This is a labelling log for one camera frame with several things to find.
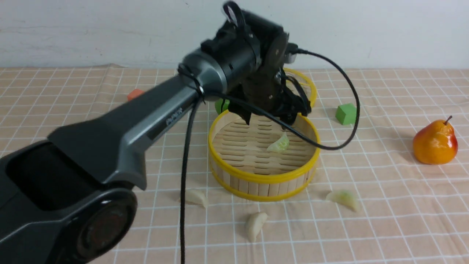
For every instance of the green toy watermelon ball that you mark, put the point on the green toy watermelon ball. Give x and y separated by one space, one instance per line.
221 105

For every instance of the bamboo steamer tray yellow rim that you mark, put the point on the bamboo steamer tray yellow rim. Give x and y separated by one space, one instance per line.
239 160

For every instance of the green tinted dumpling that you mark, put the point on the green tinted dumpling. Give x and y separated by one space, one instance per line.
281 145
344 198

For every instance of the white dumpling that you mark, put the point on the white dumpling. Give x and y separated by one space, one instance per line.
196 197
254 224

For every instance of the orange yellow toy pear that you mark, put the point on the orange yellow toy pear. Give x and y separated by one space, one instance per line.
436 143

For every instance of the woven bamboo steamer lid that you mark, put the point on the woven bamboo steamer lid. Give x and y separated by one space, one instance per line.
304 79

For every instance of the green foam cube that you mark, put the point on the green foam cube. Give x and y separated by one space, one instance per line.
346 114

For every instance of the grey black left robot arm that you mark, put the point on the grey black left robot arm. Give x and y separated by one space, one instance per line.
68 199

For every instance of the checked peach tablecloth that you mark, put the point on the checked peach tablecloth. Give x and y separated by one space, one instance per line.
411 213

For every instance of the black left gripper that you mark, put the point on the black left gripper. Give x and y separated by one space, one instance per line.
262 90

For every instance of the orange foam cube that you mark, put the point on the orange foam cube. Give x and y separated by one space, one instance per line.
134 94

